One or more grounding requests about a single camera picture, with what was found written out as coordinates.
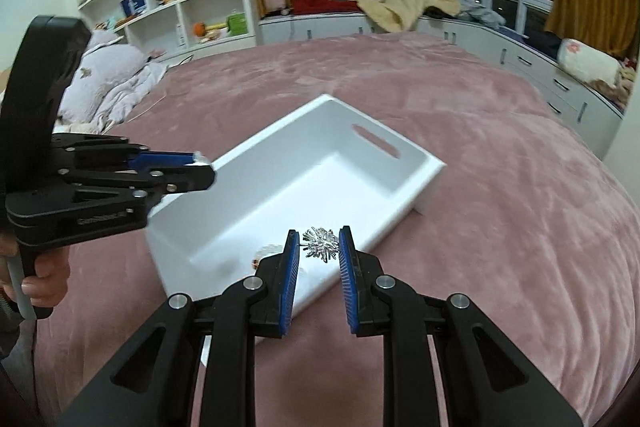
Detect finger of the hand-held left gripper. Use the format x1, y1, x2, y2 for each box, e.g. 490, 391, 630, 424
51, 133, 197, 172
59, 163, 217, 208

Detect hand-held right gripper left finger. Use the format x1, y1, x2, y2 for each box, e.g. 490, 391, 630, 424
57, 229, 303, 427

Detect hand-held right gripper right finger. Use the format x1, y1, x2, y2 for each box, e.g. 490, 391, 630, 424
337, 226, 583, 427

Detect white bead bracelet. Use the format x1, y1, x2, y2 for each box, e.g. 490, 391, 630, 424
250, 244, 286, 270

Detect silver flower brooch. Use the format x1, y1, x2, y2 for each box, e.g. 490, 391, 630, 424
301, 225, 342, 264

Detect white plastic box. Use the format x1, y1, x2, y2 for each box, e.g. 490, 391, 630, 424
147, 93, 447, 368

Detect person's left hand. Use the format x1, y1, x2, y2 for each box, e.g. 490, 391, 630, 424
0, 232, 71, 320

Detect pale crumpled bedding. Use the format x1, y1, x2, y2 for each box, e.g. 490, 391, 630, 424
55, 29, 168, 132

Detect red cloth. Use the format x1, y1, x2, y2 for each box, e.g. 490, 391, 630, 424
291, 0, 363, 15

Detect yellow fleece blanket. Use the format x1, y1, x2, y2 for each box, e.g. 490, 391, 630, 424
352, 0, 461, 32

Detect grey crumpled cloth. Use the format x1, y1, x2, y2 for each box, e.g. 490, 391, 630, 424
457, 0, 508, 28

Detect dark folded clothes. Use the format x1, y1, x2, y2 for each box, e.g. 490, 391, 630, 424
530, 32, 561, 58

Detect floral rolled pillow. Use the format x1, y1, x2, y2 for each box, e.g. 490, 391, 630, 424
557, 38, 623, 88

